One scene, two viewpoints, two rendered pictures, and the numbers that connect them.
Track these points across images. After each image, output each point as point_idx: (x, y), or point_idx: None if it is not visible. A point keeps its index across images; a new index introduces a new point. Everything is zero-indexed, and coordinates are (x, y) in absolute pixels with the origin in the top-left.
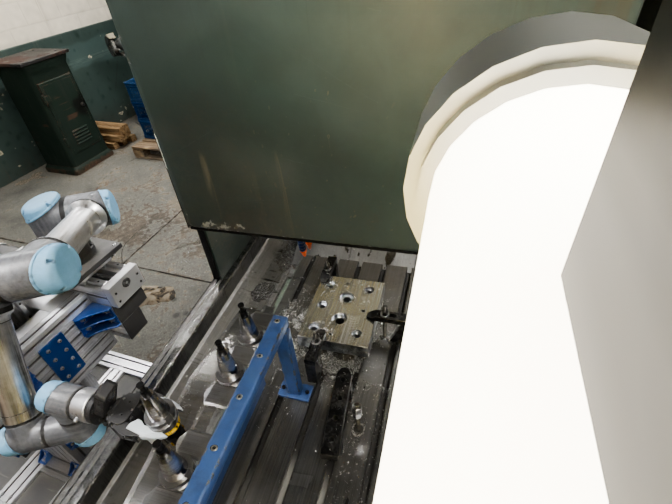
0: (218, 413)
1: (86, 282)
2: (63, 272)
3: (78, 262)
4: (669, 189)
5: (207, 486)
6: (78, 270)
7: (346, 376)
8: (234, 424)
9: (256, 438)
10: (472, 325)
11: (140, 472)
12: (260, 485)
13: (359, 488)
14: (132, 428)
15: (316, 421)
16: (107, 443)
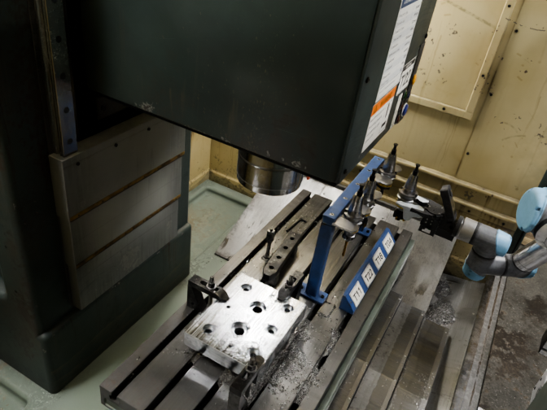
0: (384, 353)
1: None
2: (522, 202)
3: (526, 223)
4: None
5: (369, 161)
6: (522, 224)
7: (268, 268)
8: (359, 174)
9: (346, 274)
10: None
11: (444, 342)
12: (342, 251)
13: (277, 233)
14: (424, 199)
15: (297, 270)
16: (479, 342)
